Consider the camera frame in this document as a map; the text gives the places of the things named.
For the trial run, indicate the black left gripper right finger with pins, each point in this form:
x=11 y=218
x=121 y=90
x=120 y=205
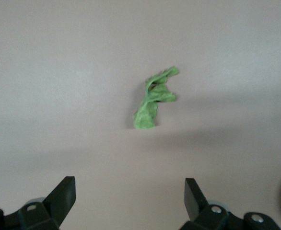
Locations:
x=195 y=203

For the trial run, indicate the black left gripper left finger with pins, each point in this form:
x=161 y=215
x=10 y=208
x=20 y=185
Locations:
x=59 y=201

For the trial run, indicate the green lettuce leaf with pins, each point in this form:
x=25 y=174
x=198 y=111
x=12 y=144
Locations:
x=146 y=112

